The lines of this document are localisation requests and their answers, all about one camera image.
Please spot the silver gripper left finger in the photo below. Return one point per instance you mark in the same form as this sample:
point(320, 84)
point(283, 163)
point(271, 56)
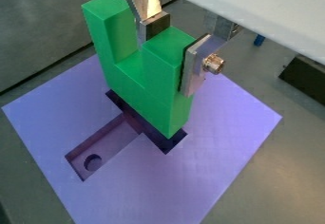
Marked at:
point(152, 19)

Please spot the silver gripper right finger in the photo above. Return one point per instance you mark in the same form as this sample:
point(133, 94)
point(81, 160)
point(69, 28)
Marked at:
point(201, 58)

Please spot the purple board with cross slot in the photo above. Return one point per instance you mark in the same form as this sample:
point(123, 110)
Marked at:
point(144, 186)

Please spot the green U-shaped block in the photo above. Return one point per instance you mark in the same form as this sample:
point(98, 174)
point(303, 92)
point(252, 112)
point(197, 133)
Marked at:
point(143, 71)

